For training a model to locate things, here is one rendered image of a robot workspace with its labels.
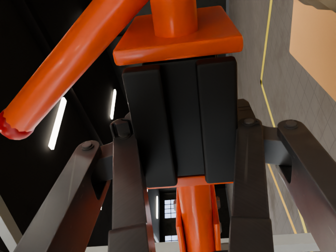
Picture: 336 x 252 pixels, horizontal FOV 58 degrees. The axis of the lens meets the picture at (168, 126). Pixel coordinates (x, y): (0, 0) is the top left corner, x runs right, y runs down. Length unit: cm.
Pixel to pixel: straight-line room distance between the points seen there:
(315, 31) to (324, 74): 4
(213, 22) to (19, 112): 13
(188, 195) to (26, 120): 11
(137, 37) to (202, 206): 11
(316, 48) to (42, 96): 25
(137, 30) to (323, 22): 19
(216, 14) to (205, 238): 15
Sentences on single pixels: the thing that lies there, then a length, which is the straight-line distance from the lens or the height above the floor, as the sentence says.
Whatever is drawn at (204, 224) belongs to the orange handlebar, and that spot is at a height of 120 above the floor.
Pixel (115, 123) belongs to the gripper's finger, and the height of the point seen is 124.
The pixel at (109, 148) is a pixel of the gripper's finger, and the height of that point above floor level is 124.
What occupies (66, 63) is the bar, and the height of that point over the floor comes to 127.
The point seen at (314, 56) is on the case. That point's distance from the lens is 34.
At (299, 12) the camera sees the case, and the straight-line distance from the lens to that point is 38.
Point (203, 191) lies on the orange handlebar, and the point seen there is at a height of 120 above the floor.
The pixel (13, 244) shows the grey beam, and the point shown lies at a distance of 355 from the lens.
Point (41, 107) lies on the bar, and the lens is 20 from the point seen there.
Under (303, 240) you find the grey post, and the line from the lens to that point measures 330.
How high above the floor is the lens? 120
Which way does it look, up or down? 6 degrees up
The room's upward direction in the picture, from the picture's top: 96 degrees counter-clockwise
